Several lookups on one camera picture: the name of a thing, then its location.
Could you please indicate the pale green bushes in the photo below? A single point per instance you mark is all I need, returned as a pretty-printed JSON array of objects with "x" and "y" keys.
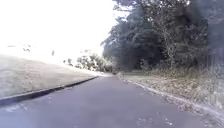
[{"x": 91, "y": 62}]

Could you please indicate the grey asphalt road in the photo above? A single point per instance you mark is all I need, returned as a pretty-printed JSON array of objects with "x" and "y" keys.
[{"x": 110, "y": 106}]

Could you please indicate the wood of dark trees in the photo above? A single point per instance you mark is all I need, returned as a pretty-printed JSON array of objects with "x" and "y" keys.
[{"x": 160, "y": 33}]

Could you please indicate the leaf-strewn grass verge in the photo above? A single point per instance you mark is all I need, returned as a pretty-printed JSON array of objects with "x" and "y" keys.
[{"x": 180, "y": 85}]

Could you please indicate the dry grass slope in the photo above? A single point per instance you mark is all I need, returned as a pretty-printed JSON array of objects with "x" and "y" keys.
[{"x": 33, "y": 75}]

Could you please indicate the concrete kerb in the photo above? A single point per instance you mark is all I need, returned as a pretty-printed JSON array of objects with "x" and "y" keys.
[{"x": 33, "y": 94}]

